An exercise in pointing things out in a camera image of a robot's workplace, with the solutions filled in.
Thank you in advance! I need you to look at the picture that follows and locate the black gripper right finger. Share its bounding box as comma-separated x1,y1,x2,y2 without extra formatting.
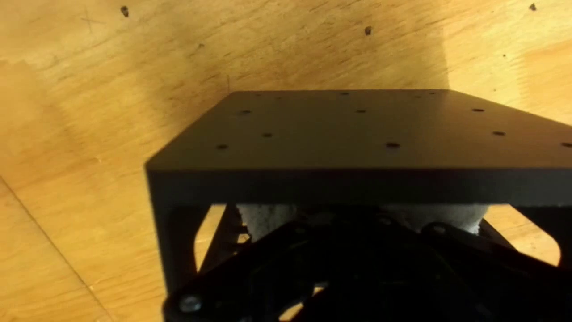
297,219,572,322

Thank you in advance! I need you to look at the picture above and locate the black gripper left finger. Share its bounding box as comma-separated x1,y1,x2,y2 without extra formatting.
165,222,335,322

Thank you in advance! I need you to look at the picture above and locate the black perforated plastic basket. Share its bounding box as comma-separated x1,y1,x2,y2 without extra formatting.
147,90,572,301

